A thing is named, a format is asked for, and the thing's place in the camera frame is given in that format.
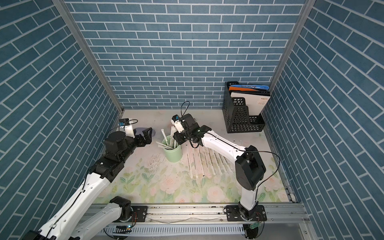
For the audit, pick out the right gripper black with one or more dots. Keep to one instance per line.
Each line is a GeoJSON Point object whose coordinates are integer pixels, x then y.
{"type": "Point", "coordinates": [178, 138]}

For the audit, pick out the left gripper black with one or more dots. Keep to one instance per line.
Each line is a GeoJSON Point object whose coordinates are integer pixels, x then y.
{"type": "Point", "coordinates": [147, 139]}

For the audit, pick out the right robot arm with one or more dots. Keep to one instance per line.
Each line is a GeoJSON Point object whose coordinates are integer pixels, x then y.
{"type": "Point", "coordinates": [249, 166]}

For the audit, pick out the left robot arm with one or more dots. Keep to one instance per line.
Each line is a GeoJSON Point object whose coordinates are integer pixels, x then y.
{"type": "Point", "coordinates": [65, 224]}

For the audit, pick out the wrapped straws in cup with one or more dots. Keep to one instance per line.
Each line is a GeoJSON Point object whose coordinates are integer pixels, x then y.
{"type": "Point", "coordinates": [168, 143]}

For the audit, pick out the purple fabric glasses case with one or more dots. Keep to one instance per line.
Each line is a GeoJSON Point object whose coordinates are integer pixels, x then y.
{"type": "Point", "coordinates": [141, 131]}

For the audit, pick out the green cylindrical cup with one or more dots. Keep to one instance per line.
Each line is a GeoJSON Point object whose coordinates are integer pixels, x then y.
{"type": "Point", "coordinates": [173, 155]}

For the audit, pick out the black mesh file holder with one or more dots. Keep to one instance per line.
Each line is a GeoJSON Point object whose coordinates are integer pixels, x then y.
{"type": "Point", "coordinates": [236, 114]}

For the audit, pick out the blue folder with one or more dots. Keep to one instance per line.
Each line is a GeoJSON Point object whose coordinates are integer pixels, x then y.
{"type": "Point", "coordinates": [263, 87]}

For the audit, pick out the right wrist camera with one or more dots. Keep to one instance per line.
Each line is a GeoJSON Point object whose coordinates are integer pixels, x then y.
{"type": "Point", "coordinates": [177, 123]}

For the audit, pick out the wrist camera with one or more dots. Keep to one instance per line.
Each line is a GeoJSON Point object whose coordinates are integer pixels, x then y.
{"type": "Point", "coordinates": [177, 123]}
{"type": "Point", "coordinates": [126, 126]}

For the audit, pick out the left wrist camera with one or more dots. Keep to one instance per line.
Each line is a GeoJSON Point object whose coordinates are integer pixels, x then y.
{"type": "Point", "coordinates": [126, 126]}

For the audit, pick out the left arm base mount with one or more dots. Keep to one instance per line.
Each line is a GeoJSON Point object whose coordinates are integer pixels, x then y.
{"type": "Point", "coordinates": [138, 213]}

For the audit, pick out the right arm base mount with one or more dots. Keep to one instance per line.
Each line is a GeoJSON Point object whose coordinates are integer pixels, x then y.
{"type": "Point", "coordinates": [237, 213]}

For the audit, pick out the white vented cable duct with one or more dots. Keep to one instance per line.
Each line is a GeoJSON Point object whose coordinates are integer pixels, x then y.
{"type": "Point", "coordinates": [175, 230]}

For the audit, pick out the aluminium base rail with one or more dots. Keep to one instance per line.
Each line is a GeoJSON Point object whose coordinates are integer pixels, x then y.
{"type": "Point", "coordinates": [291, 213]}

